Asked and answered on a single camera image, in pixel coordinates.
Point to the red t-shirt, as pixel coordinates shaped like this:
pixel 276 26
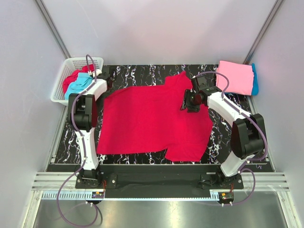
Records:
pixel 73 77
pixel 142 119

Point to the light blue t-shirt in basket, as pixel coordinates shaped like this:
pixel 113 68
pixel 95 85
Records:
pixel 82 81

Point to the left aluminium corner post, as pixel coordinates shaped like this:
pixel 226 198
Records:
pixel 52 27

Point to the folded blue t-shirt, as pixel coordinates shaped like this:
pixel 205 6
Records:
pixel 255 80

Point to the red t-shirt in basket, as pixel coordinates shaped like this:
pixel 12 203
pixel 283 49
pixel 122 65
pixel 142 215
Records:
pixel 73 77

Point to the right controller board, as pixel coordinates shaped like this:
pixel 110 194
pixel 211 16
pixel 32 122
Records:
pixel 227 195

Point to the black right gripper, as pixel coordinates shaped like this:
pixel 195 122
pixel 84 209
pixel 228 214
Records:
pixel 186 103

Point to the white plastic laundry basket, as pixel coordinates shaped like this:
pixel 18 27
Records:
pixel 68 73

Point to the left controller board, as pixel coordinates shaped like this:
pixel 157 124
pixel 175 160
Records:
pixel 98 194

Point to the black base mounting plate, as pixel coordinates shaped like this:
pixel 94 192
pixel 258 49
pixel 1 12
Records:
pixel 159 181

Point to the aluminium corner post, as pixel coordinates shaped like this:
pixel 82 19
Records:
pixel 52 27
pixel 266 25

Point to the folded pink t-shirt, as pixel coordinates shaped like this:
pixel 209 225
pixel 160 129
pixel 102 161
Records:
pixel 234 77

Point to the controller board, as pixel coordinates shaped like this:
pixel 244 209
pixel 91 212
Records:
pixel 98 194
pixel 227 195

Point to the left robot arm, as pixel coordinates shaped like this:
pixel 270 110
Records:
pixel 82 115

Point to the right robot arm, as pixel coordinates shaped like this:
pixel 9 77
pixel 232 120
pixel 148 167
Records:
pixel 248 135

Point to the right aluminium corner post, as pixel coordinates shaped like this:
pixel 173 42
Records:
pixel 266 25

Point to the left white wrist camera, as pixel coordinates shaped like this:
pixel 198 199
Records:
pixel 96 72

